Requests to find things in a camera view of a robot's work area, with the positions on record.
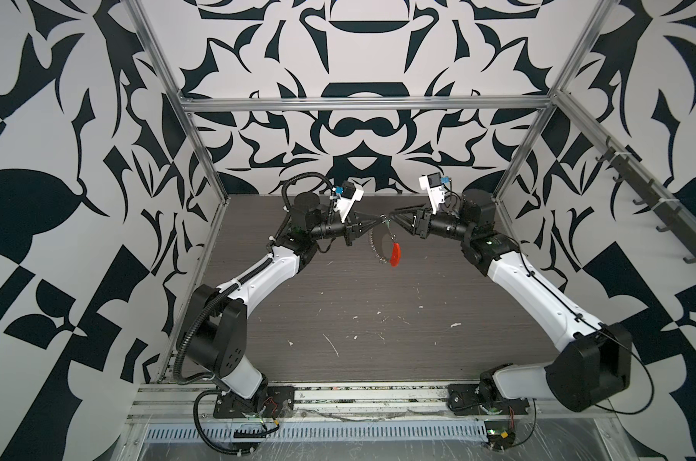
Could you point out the white slotted cable duct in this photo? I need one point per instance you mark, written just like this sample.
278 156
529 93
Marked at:
375 431

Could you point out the black wall hook rail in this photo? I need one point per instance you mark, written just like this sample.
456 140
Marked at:
652 195

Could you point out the silver keyring with red tag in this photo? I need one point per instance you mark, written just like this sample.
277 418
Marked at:
385 245

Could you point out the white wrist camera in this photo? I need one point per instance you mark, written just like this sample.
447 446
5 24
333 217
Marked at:
345 197
437 187

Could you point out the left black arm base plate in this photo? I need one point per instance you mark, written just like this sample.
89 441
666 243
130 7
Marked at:
270 401

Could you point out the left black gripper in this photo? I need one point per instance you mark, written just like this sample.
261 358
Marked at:
363 225

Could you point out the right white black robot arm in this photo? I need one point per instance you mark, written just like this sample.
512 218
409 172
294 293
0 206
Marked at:
594 360

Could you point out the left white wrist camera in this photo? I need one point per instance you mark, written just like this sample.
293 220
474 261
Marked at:
345 197

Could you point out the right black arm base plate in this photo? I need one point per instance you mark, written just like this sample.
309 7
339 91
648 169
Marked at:
476 399

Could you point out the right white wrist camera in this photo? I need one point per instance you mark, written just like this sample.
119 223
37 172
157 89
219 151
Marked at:
437 187

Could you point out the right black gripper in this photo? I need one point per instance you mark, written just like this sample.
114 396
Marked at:
426 222

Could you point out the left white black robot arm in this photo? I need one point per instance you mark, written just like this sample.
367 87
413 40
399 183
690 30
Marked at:
213 337

